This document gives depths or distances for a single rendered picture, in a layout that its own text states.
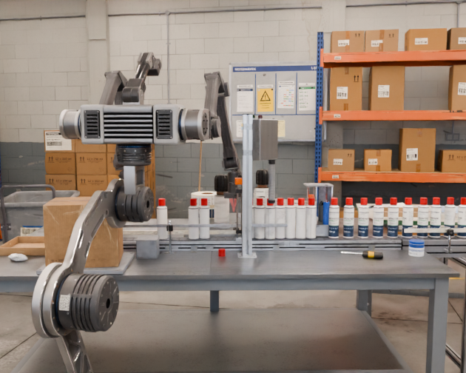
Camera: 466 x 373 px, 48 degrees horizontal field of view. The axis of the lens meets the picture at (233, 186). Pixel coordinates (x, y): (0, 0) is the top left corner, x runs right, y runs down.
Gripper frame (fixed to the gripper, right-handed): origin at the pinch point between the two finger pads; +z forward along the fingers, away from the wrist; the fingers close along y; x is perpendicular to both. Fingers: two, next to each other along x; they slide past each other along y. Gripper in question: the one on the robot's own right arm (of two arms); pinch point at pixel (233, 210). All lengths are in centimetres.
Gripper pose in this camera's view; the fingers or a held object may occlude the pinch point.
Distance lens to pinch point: 266.5
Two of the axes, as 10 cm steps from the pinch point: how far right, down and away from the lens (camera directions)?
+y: -10.0, 0.1, -0.1
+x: 0.1, 1.1, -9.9
